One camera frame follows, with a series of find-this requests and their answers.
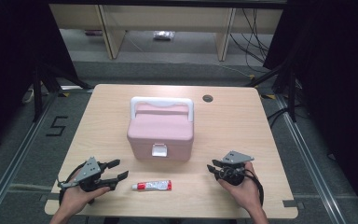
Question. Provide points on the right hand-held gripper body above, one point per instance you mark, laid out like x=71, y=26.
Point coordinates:
x=236, y=157

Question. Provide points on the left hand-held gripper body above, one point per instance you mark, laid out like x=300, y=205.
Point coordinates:
x=88, y=169

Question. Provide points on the white and red ointment tube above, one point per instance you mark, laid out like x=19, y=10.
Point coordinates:
x=154, y=185

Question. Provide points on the pink storage box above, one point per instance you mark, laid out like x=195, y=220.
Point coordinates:
x=160, y=130

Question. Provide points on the person's left hand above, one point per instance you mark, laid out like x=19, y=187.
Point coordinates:
x=74, y=199

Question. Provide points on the person's right hand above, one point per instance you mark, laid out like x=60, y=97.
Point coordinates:
x=248, y=194

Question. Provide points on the black metal stand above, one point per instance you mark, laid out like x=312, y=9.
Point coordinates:
x=291, y=96
x=37, y=93

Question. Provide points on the dark curtain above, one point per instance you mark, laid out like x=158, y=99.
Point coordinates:
x=9, y=62
x=338, y=77

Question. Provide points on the small pink item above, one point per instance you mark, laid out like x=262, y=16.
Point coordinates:
x=93, y=32

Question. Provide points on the clear plastic bag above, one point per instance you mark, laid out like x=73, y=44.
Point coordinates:
x=163, y=34

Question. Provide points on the light wooden shelf unit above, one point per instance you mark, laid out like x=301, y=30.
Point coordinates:
x=167, y=18

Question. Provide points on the aluminium floor rail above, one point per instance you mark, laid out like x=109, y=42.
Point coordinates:
x=15, y=158
x=307, y=161

